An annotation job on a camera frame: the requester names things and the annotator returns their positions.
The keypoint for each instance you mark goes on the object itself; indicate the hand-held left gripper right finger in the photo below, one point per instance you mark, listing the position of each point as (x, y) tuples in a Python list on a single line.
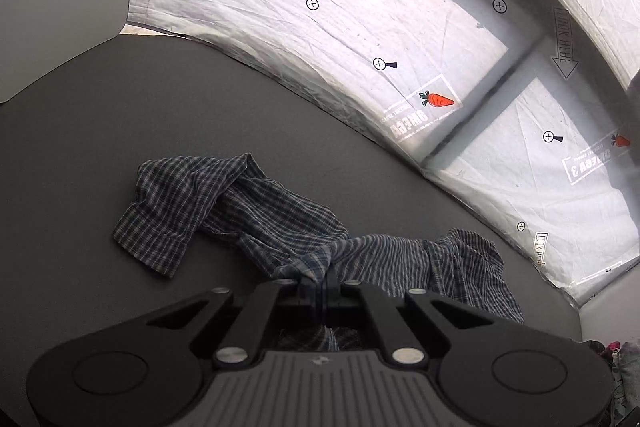
[(339, 302)]

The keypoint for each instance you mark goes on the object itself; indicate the blue plaid shirt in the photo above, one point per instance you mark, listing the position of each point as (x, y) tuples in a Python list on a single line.
[(280, 217)]

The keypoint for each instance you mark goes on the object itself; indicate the pile of colourful clothes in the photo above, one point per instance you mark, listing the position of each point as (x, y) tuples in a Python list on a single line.
[(622, 372)]

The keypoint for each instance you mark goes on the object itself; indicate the light grey panel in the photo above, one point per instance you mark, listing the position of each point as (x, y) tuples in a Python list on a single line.
[(60, 7)]

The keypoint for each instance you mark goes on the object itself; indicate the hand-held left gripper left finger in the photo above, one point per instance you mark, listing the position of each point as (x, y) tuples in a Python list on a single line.
[(307, 302)]

